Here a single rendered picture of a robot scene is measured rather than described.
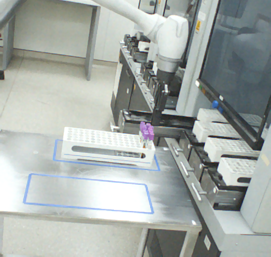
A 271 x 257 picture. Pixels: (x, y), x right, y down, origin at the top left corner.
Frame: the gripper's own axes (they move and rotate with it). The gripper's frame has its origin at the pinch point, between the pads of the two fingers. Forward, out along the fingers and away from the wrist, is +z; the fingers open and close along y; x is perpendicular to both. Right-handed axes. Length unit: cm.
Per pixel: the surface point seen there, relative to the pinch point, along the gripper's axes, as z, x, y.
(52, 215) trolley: 3, 41, -67
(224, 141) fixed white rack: -2.1, -21.1, -23.5
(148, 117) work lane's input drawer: 3.9, 1.1, 7.2
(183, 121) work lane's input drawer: 3.9, -15.0, 7.3
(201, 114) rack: -1.2, -21.7, 4.4
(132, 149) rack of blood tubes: -3.4, 17.0, -38.7
